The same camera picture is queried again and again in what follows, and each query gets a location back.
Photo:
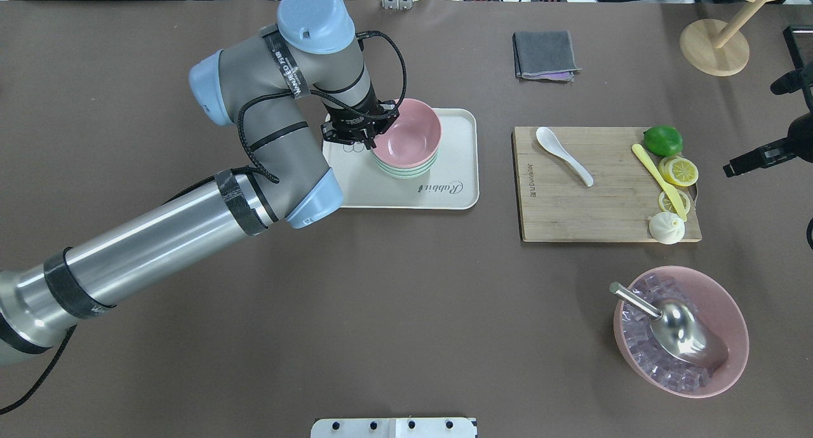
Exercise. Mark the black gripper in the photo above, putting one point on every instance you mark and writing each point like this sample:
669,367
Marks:
351,126

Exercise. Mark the small pink bowl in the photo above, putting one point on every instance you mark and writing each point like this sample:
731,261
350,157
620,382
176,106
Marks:
412,139

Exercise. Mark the white ceramic spoon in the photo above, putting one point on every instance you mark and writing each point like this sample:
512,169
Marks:
549,142

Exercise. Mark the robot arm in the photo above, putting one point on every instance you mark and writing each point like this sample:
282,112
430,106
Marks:
313,49

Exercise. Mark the large pink ice bowl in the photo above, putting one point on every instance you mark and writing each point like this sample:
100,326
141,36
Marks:
718,311

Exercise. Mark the stacked green bowls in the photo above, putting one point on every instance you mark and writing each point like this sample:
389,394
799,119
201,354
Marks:
409,172

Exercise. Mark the cream rabbit tray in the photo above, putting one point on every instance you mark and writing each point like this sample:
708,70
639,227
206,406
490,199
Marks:
452,182

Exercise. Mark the folded grey cloth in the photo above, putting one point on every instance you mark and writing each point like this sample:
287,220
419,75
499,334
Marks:
542,52

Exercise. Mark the bamboo cutting board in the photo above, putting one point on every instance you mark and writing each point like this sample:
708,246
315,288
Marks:
555,205

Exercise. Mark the purple cloth under grey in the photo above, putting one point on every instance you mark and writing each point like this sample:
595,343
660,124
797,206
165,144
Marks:
560,77

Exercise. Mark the green lime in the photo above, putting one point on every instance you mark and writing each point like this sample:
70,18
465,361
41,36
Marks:
663,140

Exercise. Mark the lemon slice under knife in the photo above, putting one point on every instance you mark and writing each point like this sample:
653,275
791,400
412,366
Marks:
665,203

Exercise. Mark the white steamed bun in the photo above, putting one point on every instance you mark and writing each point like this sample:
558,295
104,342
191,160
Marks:
666,227

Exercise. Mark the yellow plastic knife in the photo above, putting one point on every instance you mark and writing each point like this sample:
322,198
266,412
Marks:
669,189

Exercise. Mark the stacked lemon slices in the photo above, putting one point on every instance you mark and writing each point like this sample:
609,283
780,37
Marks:
679,171

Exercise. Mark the wooden cup rack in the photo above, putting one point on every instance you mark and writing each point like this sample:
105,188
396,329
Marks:
716,47

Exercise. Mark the metal ice scoop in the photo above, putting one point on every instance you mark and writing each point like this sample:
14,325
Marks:
677,330

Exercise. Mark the clear ice cubes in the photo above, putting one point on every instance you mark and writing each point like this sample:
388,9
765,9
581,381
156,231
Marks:
656,363

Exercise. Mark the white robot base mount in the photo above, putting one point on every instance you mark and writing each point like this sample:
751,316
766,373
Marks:
395,427

